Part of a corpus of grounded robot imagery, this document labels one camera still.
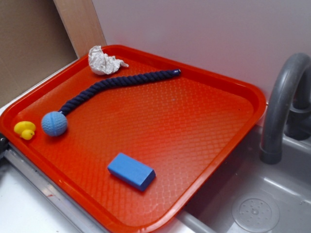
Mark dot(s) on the blue rectangular block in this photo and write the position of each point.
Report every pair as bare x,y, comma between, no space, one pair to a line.
132,172

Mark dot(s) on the red plastic tray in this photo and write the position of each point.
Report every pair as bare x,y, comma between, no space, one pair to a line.
183,128

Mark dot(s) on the crumpled white paper towel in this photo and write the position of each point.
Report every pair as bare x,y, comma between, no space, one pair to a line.
103,64

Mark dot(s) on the light blue rubber ball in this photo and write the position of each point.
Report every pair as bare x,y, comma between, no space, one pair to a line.
54,124

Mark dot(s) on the grey plastic sink basin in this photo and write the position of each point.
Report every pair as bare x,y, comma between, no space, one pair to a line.
245,195

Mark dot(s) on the yellow rubber duck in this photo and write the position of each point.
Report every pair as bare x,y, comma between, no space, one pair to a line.
25,129

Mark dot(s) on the grey plastic faucet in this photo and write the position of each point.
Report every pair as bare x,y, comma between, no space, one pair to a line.
289,108

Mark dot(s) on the brown cardboard panel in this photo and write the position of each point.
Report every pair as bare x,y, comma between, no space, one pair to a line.
33,45

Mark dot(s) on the aluminium rail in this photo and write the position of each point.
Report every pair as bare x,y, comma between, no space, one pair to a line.
66,206

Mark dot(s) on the light wooden post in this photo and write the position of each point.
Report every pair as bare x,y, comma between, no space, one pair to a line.
81,23

